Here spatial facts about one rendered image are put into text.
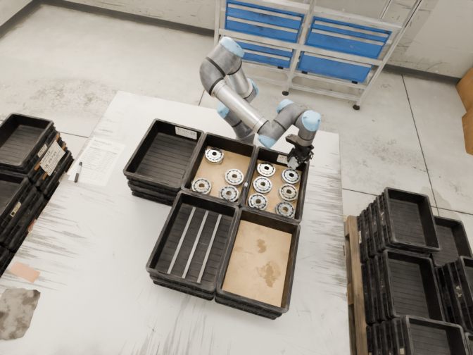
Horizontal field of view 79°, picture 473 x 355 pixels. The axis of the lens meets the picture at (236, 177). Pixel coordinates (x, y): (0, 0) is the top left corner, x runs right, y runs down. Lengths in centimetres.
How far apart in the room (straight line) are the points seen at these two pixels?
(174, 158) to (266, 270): 77
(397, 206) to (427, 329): 77
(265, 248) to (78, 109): 245
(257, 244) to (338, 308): 49
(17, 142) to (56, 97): 114
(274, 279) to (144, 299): 59
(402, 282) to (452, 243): 66
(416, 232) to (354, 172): 95
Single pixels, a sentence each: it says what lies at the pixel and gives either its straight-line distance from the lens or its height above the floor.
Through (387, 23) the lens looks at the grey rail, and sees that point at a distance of 316.
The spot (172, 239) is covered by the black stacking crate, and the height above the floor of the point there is 83.
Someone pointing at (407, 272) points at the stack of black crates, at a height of 38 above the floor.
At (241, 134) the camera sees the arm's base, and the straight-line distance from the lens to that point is 175.
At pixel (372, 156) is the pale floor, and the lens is 322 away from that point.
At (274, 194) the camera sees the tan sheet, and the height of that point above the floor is 83.
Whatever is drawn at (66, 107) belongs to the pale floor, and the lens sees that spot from 336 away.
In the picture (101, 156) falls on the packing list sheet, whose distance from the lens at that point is 189.
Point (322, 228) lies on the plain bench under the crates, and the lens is 169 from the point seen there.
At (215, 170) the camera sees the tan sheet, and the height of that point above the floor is 83.
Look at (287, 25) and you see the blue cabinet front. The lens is 307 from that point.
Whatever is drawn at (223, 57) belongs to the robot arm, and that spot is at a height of 139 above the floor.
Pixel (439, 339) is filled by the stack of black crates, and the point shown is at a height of 49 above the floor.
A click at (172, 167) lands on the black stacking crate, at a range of 161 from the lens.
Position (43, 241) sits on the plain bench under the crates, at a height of 70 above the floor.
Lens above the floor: 213
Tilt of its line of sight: 56 degrees down
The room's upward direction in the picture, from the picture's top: 11 degrees clockwise
